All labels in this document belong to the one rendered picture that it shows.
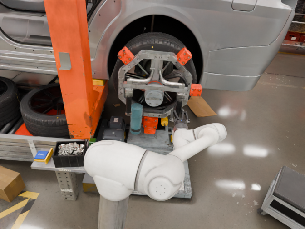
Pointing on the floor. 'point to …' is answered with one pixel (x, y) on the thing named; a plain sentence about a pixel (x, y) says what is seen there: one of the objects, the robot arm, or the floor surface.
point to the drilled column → (68, 185)
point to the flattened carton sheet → (200, 107)
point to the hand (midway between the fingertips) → (178, 108)
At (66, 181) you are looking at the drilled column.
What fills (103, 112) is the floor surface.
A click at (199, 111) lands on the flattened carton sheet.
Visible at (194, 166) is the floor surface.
